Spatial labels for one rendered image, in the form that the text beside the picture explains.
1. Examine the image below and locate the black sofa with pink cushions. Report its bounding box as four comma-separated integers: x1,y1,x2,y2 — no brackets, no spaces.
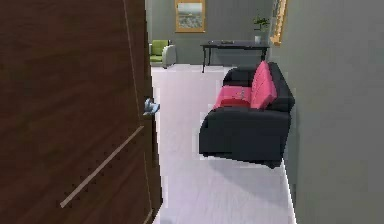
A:
198,60,296,170

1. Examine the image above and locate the green and grey armchair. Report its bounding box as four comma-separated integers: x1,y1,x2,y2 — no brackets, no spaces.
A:
148,39,178,70

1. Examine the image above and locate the black table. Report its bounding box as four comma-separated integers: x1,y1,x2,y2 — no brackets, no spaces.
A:
199,39,270,74

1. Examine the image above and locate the gold framed landscape picture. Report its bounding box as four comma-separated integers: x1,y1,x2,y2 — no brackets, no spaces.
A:
174,0,207,34

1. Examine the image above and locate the green house plant in white pot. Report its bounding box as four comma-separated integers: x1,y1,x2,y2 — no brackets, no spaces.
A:
252,14,271,45

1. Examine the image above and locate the dark brown wooden door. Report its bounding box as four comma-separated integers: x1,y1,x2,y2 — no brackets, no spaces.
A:
0,0,164,224

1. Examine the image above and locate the silver door handle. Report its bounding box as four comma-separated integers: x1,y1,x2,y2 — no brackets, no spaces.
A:
142,97,161,117

